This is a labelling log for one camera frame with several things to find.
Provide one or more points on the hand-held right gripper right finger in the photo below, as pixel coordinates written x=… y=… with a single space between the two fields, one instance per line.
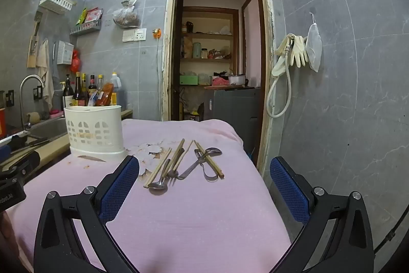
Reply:
x=289 y=193

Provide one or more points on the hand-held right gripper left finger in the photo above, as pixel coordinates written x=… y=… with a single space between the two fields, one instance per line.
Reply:
x=119 y=186

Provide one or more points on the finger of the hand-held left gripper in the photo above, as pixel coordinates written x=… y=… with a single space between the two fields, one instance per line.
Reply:
x=27 y=162
x=17 y=142

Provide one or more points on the metal spoon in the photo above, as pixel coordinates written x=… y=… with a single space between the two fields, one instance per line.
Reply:
x=213 y=151
x=158 y=188
x=209 y=178

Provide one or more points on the wooden chopstick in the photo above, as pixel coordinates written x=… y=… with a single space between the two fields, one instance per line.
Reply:
x=174 y=156
x=156 y=168
x=204 y=157
x=185 y=153
x=214 y=164

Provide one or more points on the metal fork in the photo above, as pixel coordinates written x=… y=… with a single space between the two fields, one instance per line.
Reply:
x=172 y=175

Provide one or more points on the white plastic utensil holder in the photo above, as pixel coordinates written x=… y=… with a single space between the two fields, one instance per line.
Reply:
x=92 y=129

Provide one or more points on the tan loofah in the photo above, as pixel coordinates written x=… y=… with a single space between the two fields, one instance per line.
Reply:
x=32 y=117

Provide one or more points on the steel sink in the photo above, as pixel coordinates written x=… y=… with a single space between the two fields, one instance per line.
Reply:
x=48 y=129

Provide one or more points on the pink soap dish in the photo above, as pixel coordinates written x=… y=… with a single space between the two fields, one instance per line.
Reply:
x=57 y=112

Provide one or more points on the steel faucet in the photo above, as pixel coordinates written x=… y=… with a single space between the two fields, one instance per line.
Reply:
x=30 y=78

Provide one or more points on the dark pump bottle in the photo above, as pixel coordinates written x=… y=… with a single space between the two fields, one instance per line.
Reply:
x=67 y=97

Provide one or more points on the large soy sauce bottle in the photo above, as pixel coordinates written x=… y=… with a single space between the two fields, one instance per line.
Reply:
x=77 y=90

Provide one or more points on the small clear seasoning bag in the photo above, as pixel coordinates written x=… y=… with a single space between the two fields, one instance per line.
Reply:
x=92 y=100

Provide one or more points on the beige hanging towel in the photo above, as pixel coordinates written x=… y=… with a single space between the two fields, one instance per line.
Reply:
x=43 y=58

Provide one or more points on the wooden cutting board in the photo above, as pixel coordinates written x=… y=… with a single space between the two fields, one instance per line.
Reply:
x=32 y=52

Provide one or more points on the small dark sauce bottle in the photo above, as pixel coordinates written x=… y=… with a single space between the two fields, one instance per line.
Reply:
x=92 y=86

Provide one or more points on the orange spice bag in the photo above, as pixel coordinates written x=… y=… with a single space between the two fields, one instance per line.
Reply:
x=105 y=94

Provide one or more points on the red plastic bag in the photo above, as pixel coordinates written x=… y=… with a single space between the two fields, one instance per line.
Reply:
x=75 y=62

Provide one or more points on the clear glass bottle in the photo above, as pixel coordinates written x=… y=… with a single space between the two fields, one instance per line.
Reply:
x=100 y=84

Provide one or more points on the white grater box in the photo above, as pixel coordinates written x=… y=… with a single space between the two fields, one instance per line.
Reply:
x=65 y=52

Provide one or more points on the large oil jug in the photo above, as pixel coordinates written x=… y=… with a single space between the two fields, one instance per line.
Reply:
x=116 y=81

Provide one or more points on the steel pot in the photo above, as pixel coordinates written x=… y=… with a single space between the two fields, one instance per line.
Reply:
x=236 y=80

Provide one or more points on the green box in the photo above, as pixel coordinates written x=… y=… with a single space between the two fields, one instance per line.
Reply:
x=188 y=80

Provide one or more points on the crumpled pink cloth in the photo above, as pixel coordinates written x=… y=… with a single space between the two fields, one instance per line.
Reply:
x=219 y=81

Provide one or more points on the green snack packet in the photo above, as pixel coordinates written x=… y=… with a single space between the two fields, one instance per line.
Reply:
x=81 y=17

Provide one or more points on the cream rubber gloves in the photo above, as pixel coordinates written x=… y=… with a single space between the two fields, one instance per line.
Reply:
x=298 y=49

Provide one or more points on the red snack packet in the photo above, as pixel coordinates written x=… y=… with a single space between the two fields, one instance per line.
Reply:
x=94 y=15

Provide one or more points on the white mesh bag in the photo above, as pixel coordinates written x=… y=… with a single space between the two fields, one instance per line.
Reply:
x=314 y=46

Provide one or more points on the green jar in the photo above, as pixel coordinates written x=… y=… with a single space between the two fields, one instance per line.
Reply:
x=196 y=50

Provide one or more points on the plastic bag of dried goods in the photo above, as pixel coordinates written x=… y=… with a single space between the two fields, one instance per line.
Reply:
x=126 y=17

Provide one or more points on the wooden shelf unit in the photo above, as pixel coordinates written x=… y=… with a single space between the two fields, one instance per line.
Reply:
x=235 y=36

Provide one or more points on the black wall socket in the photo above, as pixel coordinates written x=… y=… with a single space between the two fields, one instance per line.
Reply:
x=38 y=92
x=9 y=97

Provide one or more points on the grey wall basket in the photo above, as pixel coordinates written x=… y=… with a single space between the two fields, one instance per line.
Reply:
x=86 y=28

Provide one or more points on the wooden door frame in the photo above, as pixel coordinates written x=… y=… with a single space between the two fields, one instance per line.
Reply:
x=167 y=52

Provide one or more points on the white wall basket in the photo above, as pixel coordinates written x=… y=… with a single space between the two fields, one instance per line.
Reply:
x=56 y=1

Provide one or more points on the white switch socket panel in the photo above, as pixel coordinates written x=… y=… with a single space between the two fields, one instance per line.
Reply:
x=134 y=35

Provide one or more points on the orange wall hook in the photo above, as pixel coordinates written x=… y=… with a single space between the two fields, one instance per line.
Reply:
x=156 y=33

